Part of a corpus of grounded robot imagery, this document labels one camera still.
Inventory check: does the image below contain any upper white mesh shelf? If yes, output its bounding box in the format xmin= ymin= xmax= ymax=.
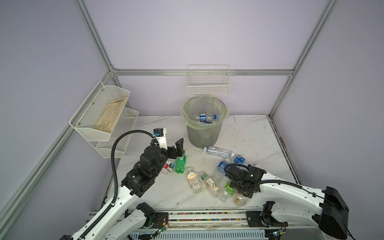
xmin=69 ymin=82 xmax=130 ymax=142

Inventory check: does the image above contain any lime green label bottle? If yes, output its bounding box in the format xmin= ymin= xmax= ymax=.
xmin=219 ymin=181 xmax=235 ymax=203

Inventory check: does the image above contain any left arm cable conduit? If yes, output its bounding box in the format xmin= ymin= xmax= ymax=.
xmin=76 ymin=129 xmax=154 ymax=240

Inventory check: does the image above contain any white wire wall basket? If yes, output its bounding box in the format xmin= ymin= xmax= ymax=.
xmin=187 ymin=65 xmax=232 ymax=97

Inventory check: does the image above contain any clear purple label bottle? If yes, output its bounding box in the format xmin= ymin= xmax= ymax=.
xmin=204 ymin=146 xmax=235 ymax=159

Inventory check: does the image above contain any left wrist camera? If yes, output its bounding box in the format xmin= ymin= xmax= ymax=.
xmin=154 ymin=128 xmax=168 ymax=150

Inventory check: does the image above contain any small Pepsi label bottle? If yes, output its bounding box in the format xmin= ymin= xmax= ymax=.
xmin=197 ymin=113 xmax=217 ymax=124

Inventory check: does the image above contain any white mesh shelf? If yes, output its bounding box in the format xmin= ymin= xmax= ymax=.
xmin=69 ymin=82 xmax=130 ymax=142
xmin=95 ymin=108 xmax=139 ymax=159

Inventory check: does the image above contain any purple cap red bottle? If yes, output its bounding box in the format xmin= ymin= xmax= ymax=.
xmin=234 ymin=193 xmax=248 ymax=207

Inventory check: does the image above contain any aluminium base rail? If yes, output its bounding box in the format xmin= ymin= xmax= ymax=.
xmin=78 ymin=207 xmax=338 ymax=240

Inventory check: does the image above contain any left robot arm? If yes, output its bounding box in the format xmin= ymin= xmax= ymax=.
xmin=61 ymin=138 xmax=185 ymax=240

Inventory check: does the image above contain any lower white mesh shelf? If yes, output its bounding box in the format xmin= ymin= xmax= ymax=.
xmin=95 ymin=108 xmax=139 ymax=159

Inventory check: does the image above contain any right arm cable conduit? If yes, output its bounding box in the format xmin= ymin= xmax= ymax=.
xmin=223 ymin=163 xmax=358 ymax=240

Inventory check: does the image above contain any blue label water bottle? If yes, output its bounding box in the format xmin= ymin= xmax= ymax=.
xmin=212 ymin=159 xmax=230 ymax=185

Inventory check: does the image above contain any white cap tea bottle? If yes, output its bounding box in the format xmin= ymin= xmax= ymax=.
xmin=186 ymin=167 xmax=203 ymax=194

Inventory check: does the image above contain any red white label bottle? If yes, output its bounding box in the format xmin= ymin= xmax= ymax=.
xmin=161 ymin=160 xmax=176 ymax=175

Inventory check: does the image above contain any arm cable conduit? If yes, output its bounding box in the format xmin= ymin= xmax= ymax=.
xmin=223 ymin=163 xmax=358 ymax=240
xmin=76 ymin=129 xmax=154 ymax=240

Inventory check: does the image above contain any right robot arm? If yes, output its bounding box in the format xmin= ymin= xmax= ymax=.
xmin=224 ymin=164 xmax=353 ymax=240

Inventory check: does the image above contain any green bin liner bag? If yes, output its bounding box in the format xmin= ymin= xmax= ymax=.
xmin=181 ymin=96 xmax=229 ymax=130

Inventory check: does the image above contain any green cap crane label bottle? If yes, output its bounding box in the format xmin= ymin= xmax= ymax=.
xmin=199 ymin=171 xmax=222 ymax=198

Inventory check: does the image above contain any Pocari Sweat bottle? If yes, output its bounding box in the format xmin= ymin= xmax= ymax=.
xmin=233 ymin=155 xmax=246 ymax=165

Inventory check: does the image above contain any green soda bottle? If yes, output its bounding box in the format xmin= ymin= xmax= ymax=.
xmin=174 ymin=154 xmax=187 ymax=174

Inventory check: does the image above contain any mesh waste bin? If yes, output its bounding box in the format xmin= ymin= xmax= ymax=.
xmin=181 ymin=97 xmax=229 ymax=149

